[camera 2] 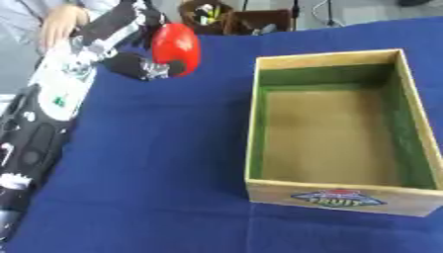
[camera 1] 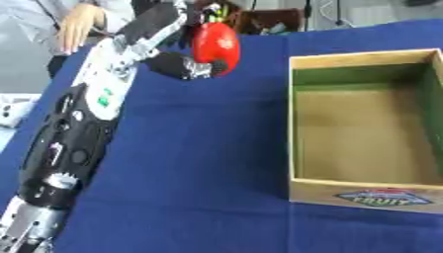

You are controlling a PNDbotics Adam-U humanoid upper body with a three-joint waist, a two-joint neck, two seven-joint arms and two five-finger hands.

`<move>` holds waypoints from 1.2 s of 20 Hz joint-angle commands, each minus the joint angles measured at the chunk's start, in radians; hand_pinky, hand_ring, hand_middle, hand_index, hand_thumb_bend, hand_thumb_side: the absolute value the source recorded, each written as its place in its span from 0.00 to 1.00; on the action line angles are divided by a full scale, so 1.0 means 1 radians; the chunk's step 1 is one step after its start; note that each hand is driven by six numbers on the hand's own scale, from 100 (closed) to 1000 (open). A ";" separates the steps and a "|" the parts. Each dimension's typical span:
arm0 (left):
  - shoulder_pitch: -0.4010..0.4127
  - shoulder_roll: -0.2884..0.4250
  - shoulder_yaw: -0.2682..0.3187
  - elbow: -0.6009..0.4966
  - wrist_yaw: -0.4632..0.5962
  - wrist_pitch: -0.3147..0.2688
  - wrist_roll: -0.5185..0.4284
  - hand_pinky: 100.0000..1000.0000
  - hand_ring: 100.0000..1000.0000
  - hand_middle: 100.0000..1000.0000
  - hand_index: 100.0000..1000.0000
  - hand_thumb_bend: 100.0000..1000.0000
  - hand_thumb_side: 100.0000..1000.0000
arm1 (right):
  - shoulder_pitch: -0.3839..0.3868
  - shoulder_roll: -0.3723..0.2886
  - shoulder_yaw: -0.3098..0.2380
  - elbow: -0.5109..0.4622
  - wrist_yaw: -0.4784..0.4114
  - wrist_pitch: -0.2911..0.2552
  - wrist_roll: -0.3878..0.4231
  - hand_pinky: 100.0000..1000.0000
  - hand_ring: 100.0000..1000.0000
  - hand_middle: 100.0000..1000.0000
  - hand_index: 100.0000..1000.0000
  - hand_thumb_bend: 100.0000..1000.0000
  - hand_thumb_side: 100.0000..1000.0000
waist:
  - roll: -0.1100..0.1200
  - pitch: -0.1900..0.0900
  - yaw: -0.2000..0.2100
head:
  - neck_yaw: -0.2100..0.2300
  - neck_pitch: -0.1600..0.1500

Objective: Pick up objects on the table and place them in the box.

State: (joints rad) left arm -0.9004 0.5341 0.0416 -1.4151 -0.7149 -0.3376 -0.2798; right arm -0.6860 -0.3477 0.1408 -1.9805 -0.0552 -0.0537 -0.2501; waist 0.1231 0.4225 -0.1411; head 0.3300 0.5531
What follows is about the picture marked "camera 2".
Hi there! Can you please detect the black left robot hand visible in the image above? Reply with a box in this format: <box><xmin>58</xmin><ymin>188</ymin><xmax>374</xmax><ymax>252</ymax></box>
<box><xmin>77</xmin><ymin>0</ymin><xmax>189</xmax><ymax>82</ymax></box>

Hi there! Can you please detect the red toy fruit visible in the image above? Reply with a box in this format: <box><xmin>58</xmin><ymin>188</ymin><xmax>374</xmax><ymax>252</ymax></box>
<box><xmin>150</xmin><ymin>22</ymin><xmax>203</xmax><ymax>78</ymax></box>

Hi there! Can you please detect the tan cardboard box green inside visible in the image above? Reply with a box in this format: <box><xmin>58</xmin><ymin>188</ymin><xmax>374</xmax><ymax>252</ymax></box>
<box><xmin>243</xmin><ymin>48</ymin><xmax>443</xmax><ymax>217</ymax></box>

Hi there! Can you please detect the person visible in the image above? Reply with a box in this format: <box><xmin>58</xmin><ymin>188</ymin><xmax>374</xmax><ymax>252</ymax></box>
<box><xmin>0</xmin><ymin>0</ymin><xmax>124</xmax><ymax>56</ymax></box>

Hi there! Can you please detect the brown wooden chair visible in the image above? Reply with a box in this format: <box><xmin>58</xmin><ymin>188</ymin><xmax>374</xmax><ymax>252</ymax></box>
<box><xmin>176</xmin><ymin>0</ymin><xmax>295</xmax><ymax>37</ymax></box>

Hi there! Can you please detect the black tripod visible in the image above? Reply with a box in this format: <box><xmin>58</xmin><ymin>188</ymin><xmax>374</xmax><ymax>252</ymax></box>
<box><xmin>291</xmin><ymin>0</ymin><xmax>348</xmax><ymax>32</ymax></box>

